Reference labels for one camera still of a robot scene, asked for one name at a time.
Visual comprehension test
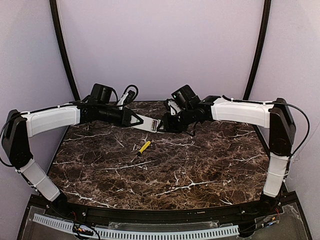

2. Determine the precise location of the white remote control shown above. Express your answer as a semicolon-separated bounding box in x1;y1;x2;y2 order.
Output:
132;114;160;133

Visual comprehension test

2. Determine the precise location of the yellow handled screwdriver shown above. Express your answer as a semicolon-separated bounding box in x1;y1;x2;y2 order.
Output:
136;140;151;156

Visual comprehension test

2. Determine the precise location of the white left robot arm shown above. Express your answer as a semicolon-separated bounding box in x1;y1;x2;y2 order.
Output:
0;83;139;216

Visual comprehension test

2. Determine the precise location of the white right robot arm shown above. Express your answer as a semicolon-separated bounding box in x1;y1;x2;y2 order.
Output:
156;84;296;214

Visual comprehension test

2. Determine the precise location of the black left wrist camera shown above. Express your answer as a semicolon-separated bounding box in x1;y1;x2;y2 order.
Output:
117;84;139;110

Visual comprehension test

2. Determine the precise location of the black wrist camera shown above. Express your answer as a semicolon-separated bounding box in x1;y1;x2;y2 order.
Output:
164;98;183;118
117;84;139;110

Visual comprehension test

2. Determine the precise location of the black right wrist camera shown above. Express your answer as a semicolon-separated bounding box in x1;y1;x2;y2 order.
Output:
164;98;183;118

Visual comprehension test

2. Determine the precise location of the black right corner post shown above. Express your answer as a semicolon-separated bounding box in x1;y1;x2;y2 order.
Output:
242;0;272;100

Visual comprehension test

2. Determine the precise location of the black corner post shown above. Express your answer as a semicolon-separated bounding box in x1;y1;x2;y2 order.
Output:
49;0;81;101
242;0;272;100

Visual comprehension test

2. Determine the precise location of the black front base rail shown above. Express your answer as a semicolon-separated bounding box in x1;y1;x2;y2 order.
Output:
44;199;283;227

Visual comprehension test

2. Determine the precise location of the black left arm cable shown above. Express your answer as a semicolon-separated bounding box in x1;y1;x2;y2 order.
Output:
0;112;28;168

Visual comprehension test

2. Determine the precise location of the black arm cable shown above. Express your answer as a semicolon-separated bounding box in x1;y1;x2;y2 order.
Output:
0;112;28;168
269;101;311;158

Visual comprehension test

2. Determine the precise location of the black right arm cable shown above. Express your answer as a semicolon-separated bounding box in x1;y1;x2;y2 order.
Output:
269;101;311;158

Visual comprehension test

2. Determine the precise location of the white slotted cable duct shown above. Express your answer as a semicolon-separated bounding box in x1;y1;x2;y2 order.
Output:
32;213;240;240

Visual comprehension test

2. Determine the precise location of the black left corner post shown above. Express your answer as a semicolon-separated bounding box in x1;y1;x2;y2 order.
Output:
49;0;81;101

